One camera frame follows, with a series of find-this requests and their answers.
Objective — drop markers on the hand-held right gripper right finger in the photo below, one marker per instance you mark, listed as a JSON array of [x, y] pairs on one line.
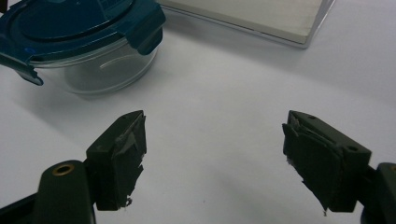
[[323, 161]]

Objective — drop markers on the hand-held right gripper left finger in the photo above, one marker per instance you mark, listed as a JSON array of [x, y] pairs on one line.
[[118, 161]]

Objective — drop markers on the round clear glass container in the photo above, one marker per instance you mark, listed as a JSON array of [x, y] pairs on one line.
[[109, 70]]

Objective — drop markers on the glass bowl with blue lid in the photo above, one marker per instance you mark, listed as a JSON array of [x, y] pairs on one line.
[[71, 28]]

